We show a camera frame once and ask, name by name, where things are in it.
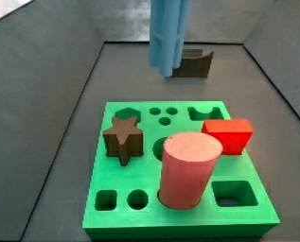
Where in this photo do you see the green shape sorter board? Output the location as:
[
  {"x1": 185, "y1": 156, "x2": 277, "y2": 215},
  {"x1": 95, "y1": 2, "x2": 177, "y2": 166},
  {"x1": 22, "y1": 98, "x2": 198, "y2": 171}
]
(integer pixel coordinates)
[{"x1": 82, "y1": 101, "x2": 280, "y2": 240}]

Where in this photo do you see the brown star block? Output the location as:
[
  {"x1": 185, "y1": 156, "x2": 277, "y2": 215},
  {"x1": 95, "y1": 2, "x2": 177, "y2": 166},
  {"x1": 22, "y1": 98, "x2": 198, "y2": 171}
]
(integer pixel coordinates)
[{"x1": 103, "y1": 116, "x2": 145, "y2": 166}]

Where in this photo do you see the pink cylinder block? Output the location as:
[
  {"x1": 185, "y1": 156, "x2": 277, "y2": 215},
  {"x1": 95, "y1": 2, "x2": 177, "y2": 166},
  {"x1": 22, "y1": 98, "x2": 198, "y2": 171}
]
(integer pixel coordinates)
[{"x1": 158, "y1": 131, "x2": 222, "y2": 210}]

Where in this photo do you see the red cube block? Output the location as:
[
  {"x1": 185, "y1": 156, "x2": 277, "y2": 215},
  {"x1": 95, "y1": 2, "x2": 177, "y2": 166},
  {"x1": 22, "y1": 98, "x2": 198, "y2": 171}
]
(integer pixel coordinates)
[{"x1": 201, "y1": 119, "x2": 253, "y2": 155}]

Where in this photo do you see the black curved block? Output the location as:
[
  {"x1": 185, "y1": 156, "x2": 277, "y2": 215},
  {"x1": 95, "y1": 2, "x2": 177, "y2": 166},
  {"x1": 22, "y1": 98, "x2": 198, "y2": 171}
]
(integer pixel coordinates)
[{"x1": 173, "y1": 49, "x2": 214, "y2": 78}]

